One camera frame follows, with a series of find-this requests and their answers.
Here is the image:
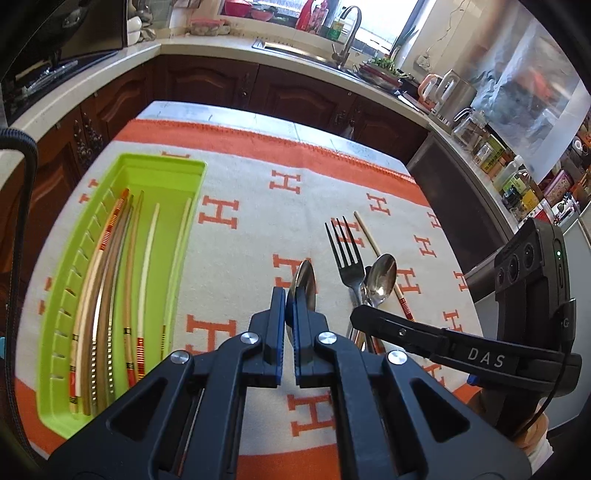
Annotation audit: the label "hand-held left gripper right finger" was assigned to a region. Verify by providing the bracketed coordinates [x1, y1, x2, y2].
[285, 293, 534, 480]

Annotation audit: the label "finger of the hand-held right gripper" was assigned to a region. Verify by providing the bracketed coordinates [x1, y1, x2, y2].
[349, 304, 452, 361]

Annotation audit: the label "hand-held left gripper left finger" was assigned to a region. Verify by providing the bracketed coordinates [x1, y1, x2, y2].
[46, 286, 287, 480]

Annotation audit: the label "large steel spoon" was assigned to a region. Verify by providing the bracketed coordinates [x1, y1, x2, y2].
[367, 253, 399, 324]

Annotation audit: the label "red striped chopstick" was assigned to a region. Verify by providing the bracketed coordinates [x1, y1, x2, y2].
[135, 203, 161, 381]
[353, 211, 415, 321]
[68, 188, 131, 414]

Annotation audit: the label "steel fork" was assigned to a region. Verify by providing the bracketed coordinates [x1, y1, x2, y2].
[324, 216, 368, 333]

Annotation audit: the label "wooden banded chopstick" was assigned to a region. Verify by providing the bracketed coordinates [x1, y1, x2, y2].
[124, 191, 145, 387]

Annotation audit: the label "steel chopstick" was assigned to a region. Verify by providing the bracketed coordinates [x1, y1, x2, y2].
[90, 258, 122, 409]
[105, 295, 122, 400]

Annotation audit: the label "brown wooden chopstick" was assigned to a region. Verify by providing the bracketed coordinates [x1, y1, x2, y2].
[81, 196, 136, 414]

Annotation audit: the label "green plastic utensil tray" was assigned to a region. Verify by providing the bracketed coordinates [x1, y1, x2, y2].
[36, 153, 208, 439]

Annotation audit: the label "person's right forearm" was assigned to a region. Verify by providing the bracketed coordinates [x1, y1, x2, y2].
[512, 411, 557, 476]

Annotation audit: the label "dark sauce bottle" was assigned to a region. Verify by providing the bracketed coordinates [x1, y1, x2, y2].
[502, 182, 525, 215]

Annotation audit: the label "orange patterned blanket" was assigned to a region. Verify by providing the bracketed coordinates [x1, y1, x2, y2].
[14, 117, 485, 480]

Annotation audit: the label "colourful food packets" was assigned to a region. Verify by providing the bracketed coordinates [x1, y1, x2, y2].
[540, 164, 583, 217]

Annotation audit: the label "built-in appliance dark door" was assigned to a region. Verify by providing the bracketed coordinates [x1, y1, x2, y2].
[406, 131, 522, 278]

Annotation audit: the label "white plastic bottle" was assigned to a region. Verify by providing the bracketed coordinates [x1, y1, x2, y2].
[494, 154, 525, 195]

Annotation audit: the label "yellow green box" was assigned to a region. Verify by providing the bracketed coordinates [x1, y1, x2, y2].
[480, 134, 506, 171]

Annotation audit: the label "glass pitcher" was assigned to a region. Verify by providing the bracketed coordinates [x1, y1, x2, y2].
[450, 108, 488, 148]

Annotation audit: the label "clear plastic bag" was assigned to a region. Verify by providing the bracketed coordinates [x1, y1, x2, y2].
[471, 18, 583, 185]

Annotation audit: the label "pink white electric kettle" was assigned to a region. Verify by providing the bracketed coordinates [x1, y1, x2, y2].
[418, 69, 476, 121]

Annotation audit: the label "dark wooden kitchen cabinets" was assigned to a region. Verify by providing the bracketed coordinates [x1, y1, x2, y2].
[0, 55, 430, 296]

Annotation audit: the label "steel kitchen sink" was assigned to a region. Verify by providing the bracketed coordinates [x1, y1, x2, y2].
[252, 39, 356, 70]

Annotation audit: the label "steel kitchen faucet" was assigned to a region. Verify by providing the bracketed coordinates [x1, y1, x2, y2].
[330, 6, 363, 70]

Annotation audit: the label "kitchen window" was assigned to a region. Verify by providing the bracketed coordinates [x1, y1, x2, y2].
[277, 0, 426, 51]

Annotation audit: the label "pink patterned bottle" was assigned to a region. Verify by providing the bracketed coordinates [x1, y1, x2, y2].
[314, 0, 331, 35]

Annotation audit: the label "white kitchen countertop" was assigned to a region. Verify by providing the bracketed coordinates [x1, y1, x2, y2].
[0, 34, 527, 236]

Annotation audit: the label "clear container pink lid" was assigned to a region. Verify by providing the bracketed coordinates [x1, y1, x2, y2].
[189, 18, 229, 37]

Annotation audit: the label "black gas stove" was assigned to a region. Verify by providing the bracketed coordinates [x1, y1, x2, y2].
[14, 58, 81, 95]

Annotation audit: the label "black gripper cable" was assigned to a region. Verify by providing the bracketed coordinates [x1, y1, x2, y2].
[0, 128, 40, 448]

